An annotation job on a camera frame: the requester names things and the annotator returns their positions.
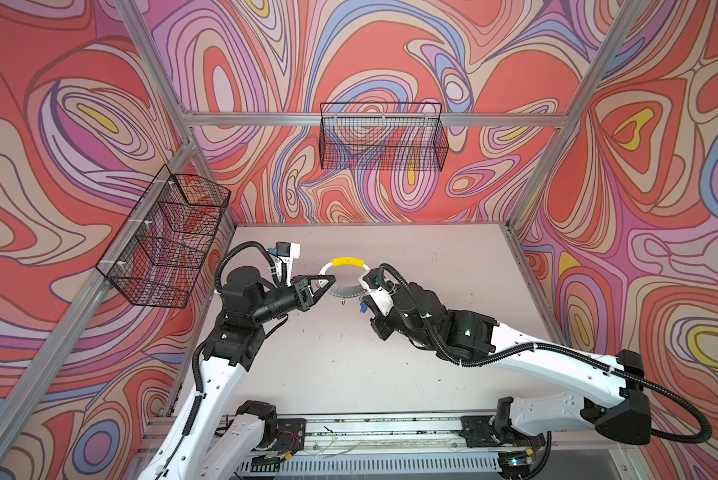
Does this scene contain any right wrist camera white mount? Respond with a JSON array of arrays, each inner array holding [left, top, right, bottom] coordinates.
[[360, 268, 394, 316]]

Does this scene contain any black wire basket wall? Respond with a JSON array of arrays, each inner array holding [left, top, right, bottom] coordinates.
[[319, 101, 450, 172], [96, 166, 230, 309]]

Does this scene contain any black wire basket back wall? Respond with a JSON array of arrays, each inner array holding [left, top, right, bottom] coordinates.
[[319, 101, 450, 172]]

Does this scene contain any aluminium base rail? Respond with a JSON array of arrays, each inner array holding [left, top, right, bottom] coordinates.
[[230, 411, 651, 479]]

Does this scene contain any large keyring with yellow sleeve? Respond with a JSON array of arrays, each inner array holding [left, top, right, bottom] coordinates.
[[319, 257, 370, 300]]

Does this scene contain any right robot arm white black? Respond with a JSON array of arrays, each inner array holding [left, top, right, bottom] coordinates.
[[360, 263, 713, 446]]

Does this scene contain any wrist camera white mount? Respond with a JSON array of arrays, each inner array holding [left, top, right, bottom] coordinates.
[[268, 242, 301, 286], [360, 268, 394, 316]]

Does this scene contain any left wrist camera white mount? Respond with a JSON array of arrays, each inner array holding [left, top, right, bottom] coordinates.
[[268, 242, 301, 286]]

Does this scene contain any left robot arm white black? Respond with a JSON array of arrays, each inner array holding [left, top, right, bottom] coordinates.
[[140, 241, 335, 479]]

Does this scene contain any black wire basket left wall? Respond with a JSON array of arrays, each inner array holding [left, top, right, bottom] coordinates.
[[96, 166, 230, 309]]

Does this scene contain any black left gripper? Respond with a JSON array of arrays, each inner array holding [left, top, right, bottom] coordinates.
[[249, 277, 336, 330]]

